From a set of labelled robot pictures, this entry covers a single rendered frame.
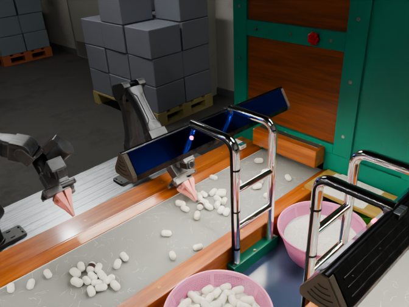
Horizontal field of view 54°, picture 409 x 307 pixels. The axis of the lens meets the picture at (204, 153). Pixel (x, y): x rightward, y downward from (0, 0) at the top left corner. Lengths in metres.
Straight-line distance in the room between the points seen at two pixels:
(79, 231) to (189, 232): 0.34
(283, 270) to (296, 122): 0.60
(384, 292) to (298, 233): 0.30
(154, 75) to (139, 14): 0.62
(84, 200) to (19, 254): 0.42
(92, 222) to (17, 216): 0.40
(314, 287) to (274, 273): 0.59
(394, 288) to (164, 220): 0.70
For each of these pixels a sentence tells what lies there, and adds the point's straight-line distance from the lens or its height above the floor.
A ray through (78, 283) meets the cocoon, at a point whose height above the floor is 0.76.
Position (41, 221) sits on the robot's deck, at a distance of 1.61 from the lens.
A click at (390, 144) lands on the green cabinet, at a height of 0.94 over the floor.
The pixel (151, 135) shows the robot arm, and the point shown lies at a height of 0.95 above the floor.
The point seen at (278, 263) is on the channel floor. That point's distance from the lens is 1.29.
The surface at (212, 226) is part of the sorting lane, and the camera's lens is 1.31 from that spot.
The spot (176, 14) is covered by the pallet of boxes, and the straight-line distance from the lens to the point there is 3.78.
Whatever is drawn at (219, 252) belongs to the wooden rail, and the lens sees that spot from 1.18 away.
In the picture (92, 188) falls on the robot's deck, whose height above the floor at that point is 0.67.
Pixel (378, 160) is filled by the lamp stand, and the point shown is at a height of 1.11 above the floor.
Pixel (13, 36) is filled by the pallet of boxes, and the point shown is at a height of 0.39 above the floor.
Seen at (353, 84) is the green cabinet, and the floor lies 1.11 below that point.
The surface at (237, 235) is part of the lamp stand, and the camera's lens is 1.15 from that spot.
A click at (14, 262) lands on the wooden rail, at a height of 0.76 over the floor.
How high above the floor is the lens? 1.56
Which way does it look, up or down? 28 degrees down
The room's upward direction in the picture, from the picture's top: 3 degrees counter-clockwise
